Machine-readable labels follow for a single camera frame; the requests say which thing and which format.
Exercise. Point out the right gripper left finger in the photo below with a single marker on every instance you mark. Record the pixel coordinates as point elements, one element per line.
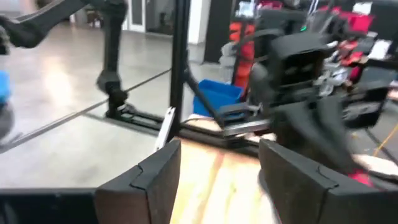
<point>140,199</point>

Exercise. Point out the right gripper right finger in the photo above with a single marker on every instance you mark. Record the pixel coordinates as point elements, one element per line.
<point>304,196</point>

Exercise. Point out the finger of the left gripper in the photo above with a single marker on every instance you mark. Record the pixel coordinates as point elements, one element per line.
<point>335,133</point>
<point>295,130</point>

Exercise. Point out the black background robot arm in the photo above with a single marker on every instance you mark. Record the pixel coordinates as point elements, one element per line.
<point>110,46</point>

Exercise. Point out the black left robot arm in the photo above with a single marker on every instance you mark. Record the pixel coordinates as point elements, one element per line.
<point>370,109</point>

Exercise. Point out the silver label plate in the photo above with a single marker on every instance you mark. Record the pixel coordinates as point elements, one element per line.
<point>164,127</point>

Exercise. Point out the blue storage bin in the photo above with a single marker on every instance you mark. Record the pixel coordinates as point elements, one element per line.
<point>217,93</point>

